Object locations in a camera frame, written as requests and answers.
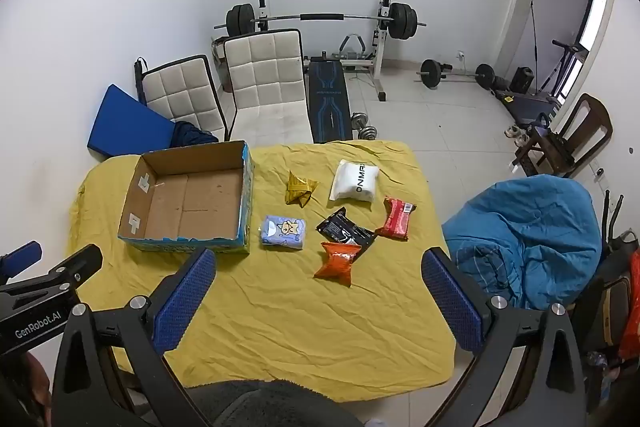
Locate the black foil packet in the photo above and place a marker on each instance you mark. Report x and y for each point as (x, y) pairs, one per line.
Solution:
(345, 227)

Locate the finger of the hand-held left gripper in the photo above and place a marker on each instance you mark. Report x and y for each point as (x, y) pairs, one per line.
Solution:
(75, 264)
(20, 255)

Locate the orange snack packet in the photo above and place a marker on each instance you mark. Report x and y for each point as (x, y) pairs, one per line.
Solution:
(336, 262)

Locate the yellow tablecloth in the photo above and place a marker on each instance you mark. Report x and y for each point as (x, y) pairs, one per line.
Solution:
(275, 332)

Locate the white padded chair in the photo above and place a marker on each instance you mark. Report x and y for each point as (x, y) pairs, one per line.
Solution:
(180, 92)
(265, 72)

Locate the black speaker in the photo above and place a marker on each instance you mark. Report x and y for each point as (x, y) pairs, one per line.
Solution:
(522, 80)

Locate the dark blue cloth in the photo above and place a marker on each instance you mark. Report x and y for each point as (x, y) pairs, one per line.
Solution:
(187, 137)

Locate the window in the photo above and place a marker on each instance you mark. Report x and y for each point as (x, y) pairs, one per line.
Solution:
(595, 14)

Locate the yellow snack packet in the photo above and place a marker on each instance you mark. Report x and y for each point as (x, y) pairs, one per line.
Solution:
(299, 189)

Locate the blue quilt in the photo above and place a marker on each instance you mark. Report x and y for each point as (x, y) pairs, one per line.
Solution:
(525, 237)

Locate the black folded stand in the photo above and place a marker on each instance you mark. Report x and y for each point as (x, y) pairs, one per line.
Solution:
(140, 79)

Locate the black treadmill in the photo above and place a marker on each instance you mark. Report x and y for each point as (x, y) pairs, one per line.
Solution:
(530, 104)

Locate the blue tissue pack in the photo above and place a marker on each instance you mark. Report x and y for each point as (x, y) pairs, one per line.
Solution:
(282, 232)

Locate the long barbell with black plates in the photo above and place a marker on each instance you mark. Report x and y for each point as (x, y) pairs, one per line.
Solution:
(320, 17)

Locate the blue foam mat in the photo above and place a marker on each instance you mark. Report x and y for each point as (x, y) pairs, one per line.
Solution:
(125, 122)

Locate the cardboard box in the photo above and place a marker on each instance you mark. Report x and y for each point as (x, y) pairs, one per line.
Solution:
(190, 202)

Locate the brown wooden chair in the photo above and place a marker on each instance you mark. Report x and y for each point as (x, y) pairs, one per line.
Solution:
(595, 117)

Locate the red snack packet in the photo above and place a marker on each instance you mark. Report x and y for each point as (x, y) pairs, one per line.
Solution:
(395, 219)

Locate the person's dark clothing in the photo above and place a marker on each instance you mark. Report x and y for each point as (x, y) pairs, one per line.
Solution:
(270, 404)

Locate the white barbell rack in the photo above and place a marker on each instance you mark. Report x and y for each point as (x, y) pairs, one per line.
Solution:
(382, 52)

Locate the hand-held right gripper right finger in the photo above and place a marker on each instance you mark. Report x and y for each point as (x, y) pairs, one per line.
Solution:
(450, 302)

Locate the orange bag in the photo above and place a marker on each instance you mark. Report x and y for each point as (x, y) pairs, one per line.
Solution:
(631, 307)

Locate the pair of white shoes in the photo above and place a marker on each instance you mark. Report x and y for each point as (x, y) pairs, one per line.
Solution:
(516, 133)

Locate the short barbell with black plates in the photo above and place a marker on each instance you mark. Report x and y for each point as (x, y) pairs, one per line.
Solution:
(430, 72)

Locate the white soft packet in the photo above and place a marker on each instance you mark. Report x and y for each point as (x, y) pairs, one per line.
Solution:
(350, 182)

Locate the metal dumbbell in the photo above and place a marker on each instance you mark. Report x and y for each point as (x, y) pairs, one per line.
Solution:
(358, 120)
(368, 133)

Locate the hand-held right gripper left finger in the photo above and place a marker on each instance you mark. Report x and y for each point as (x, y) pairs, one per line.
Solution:
(185, 302)

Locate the black weight bench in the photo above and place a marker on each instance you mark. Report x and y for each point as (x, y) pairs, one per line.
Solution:
(327, 102)

